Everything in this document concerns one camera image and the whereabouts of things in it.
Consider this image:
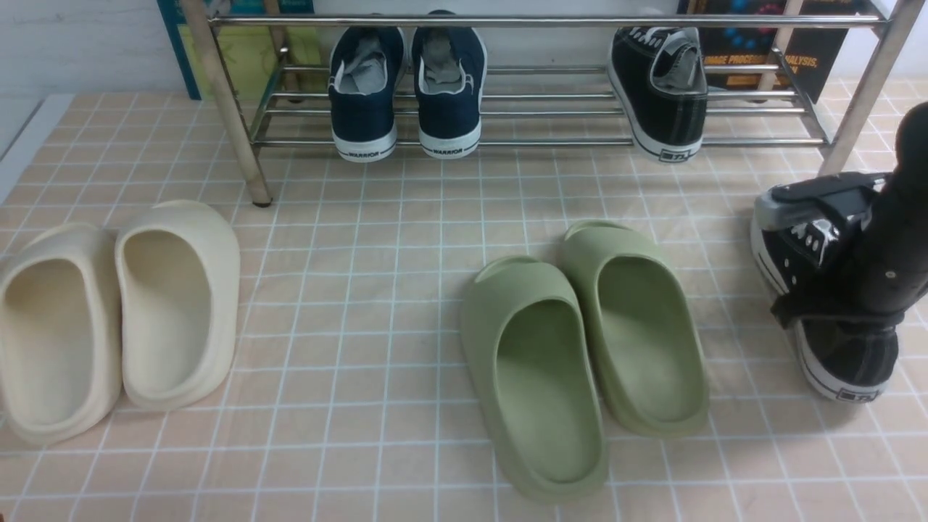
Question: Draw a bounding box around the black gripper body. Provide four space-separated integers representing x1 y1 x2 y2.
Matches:
771 188 907 329

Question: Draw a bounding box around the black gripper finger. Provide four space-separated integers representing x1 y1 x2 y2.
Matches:
770 173 889 204

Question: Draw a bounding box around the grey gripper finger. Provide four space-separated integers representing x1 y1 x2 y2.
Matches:
753 199 845 231

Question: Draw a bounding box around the black canvas sneaker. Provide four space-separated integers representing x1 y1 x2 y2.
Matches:
606 26 708 163
750 199 898 403

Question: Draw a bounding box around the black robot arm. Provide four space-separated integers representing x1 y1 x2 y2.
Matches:
755 103 927 328

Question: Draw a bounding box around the metal shoe rack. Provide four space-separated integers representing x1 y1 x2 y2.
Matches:
179 1 926 208

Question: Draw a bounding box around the black book poster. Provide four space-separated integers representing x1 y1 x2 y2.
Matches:
677 1 863 102

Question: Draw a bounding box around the right green slipper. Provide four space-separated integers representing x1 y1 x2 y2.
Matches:
559 220 710 437

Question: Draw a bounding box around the green slipper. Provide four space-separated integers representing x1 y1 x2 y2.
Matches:
559 220 710 437
460 255 608 503

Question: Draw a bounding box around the left green slipper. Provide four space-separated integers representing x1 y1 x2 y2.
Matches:
460 255 608 503

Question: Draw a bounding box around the right navy sneaker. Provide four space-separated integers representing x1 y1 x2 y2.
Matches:
411 26 488 160

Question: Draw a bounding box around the navy sneaker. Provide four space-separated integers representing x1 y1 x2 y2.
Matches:
411 26 488 160
327 27 408 163

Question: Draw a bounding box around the left navy sneaker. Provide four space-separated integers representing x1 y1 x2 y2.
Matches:
327 27 408 163

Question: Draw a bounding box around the teal yellow book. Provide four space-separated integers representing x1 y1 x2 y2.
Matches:
158 1 322 100

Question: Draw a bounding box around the right beige slipper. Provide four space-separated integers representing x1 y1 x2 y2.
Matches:
114 199 241 412

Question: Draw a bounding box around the beige slipper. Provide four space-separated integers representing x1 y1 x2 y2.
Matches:
114 199 241 412
1 223 123 445

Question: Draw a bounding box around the left beige slipper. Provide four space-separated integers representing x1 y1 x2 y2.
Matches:
1 223 123 445

